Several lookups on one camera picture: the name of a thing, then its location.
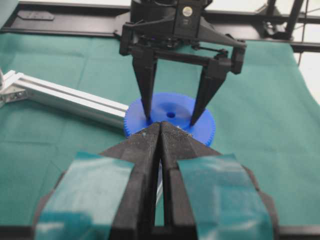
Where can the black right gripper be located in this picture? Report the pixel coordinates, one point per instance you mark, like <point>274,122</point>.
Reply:
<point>164,20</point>

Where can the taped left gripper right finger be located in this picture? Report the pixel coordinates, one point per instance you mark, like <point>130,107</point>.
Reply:
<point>211,196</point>

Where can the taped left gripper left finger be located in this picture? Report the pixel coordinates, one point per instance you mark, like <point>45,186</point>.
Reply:
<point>110,196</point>

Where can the blue plastic gear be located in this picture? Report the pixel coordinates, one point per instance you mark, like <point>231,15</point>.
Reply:
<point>174,108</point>

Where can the green table cloth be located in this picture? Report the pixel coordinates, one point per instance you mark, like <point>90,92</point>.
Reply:
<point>265,116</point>

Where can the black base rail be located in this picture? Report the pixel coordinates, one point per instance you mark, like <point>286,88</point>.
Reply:
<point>74,19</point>

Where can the black vertical frame pole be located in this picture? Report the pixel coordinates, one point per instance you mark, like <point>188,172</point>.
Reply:
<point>293,17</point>

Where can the aluminium extrusion frame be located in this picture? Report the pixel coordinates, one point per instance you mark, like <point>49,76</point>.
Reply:
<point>16,86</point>

